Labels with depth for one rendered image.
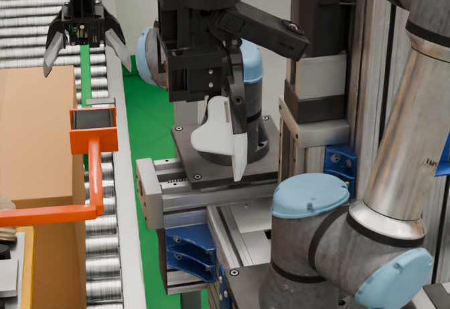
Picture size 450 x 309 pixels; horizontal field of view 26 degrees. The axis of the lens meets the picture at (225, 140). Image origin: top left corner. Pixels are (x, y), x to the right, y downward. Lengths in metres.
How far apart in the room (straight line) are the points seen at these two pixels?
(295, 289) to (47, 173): 0.77
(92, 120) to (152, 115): 2.42
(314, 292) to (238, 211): 0.48
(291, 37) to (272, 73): 3.50
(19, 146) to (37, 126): 0.09
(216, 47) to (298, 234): 0.52
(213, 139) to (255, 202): 0.99
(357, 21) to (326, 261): 0.40
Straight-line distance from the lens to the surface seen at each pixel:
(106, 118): 1.80
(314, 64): 1.64
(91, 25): 1.65
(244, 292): 1.65
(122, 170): 2.77
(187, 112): 2.56
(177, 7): 1.00
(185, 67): 1.01
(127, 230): 2.54
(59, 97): 2.42
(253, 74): 1.89
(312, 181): 1.52
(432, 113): 1.34
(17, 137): 2.28
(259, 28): 1.03
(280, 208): 1.48
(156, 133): 4.08
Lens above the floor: 2.11
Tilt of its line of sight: 32 degrees down
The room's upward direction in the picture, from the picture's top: straight up
